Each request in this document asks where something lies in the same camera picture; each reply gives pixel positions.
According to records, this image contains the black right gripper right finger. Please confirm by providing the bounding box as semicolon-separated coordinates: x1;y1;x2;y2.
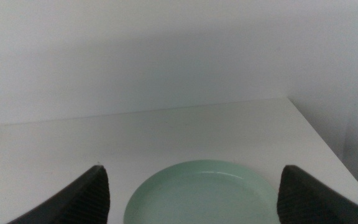
276;164;358;224

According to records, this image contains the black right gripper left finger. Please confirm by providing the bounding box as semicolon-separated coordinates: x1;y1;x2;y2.
7;164;111;224

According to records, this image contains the pale green shallow bowl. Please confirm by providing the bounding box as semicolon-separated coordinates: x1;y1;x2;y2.
123;159;282;224

